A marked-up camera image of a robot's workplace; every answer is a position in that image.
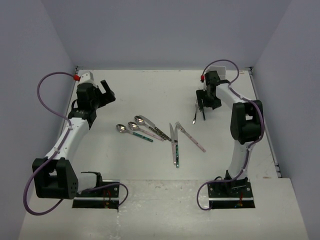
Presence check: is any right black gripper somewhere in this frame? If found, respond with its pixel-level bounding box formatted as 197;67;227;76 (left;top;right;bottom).
196;89;222;112

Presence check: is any all-silver fork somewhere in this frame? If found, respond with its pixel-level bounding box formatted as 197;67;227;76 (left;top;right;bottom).
192;99;199;125

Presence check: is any pink handled fork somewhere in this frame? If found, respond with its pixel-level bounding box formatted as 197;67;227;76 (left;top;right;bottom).
175;121;206;153

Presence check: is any teal handled knife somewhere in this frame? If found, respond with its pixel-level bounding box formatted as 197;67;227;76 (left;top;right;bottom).
174;126;180;168

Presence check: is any pink handled knife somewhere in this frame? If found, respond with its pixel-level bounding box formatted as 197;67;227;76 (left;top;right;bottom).
169;123;176;166

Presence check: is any dark floral handled knife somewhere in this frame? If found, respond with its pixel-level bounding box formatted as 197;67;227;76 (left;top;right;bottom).
139;115;172;141

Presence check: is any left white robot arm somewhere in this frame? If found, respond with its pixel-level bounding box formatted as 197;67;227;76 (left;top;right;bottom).
32;80;116;200

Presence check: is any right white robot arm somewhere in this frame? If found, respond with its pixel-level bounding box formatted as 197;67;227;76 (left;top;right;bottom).
196;71;265;197

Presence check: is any white three-compartment utensil holder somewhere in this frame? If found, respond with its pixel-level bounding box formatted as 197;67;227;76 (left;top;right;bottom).
208;65;227;80

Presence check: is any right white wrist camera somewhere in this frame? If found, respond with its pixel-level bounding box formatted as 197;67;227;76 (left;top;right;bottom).
203;80;210;91

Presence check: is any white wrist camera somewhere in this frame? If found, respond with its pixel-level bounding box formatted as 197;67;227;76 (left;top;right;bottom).
203;80;210;91
79;71;95;85

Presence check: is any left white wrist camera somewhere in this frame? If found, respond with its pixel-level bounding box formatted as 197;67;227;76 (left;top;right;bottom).
79;71;95;85

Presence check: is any teal handled spoon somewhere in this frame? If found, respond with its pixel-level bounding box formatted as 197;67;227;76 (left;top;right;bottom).
116;124;153;143

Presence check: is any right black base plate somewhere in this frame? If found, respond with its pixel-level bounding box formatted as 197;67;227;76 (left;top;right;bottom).
207;177;256;210

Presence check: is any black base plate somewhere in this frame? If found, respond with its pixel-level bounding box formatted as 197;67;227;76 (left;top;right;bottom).
207;177;256;210
72;185;120;210

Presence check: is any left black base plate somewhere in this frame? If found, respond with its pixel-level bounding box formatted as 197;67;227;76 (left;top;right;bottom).
72;185;120;210

